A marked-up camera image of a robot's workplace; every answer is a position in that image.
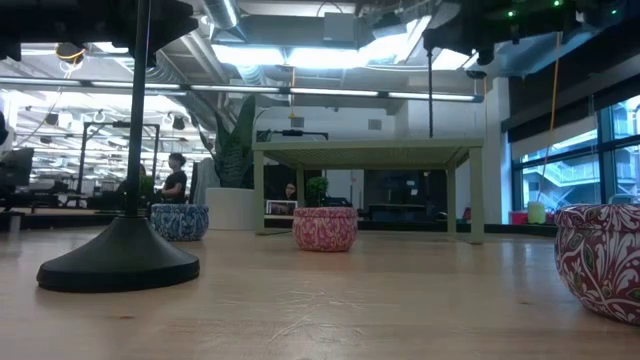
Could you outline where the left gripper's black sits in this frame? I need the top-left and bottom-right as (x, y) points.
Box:
(0, 0), (200, 67)

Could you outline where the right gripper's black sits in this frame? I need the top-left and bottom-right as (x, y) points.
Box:
(422, 0), (506, 65)

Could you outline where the blue patterned candle tin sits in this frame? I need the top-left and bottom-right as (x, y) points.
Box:
(149, 202), (210, 243)

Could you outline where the pink patterned candle tin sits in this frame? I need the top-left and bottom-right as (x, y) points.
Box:
(292, 206), (359, 253)

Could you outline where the maroon patterned candle tin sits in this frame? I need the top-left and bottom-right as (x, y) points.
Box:
(553, 203), (640, 327)

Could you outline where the green snake plant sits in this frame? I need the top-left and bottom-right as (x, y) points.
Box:
(197, 94), (259, 190)

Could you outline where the long ceiling light strip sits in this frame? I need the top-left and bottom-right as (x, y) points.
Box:
(0, 77), (485, 104)

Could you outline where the pale green metal shelf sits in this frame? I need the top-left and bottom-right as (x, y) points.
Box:
(251, 137), (486, 246)

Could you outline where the small potted green plant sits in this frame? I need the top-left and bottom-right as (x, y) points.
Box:
(304, 175), (330, 209)
(138, 174), (156, 201)

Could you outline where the white round plant pot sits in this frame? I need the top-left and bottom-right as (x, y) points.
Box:
(204, 187), (257, 232)

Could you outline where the yellow-green plastic container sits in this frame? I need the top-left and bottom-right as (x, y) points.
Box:
(527, 200), (547, 225)

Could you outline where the black computer monitor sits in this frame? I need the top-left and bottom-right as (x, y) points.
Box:
(0, 147), (35, 189)

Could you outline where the white framed screen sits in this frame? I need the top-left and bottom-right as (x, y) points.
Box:
(264, 199), (299, 217)

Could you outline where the silver ventilation duct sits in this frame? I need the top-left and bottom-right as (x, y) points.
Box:
(202, 0), (241, 30)

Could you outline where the ceiling cable reel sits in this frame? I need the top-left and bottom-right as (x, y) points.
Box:
(53, 42), (87, 65)

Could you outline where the black metal frame rig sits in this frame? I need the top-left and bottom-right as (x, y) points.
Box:
(77, 120), (161, 201)

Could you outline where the yellow hanging cable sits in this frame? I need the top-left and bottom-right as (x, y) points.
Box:
(537, 32), (564, 201)

